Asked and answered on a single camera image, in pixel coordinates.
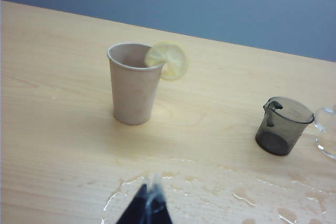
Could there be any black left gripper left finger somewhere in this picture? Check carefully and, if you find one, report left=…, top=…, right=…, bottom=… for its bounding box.
left=115, top=183, right=148, bottom=224

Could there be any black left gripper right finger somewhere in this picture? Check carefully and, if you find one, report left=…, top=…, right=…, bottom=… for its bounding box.
left=148, top=173, right=171, bottom=224

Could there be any yellow lemon slice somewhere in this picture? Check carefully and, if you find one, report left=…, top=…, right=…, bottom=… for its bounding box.
left=145, top=40, right=190, bottom=82

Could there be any beige paper cup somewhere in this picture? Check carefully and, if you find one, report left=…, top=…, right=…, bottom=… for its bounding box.
left=107, top=42, right=164, bottom=126

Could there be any smoky grey measuring cup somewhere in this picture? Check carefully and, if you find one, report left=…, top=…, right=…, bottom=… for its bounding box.
left=255, top=97, right=315, bottom=156

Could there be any clear glass cup glass handle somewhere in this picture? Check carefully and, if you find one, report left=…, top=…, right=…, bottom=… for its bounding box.
left=314, top=104, right=336, bottom=159

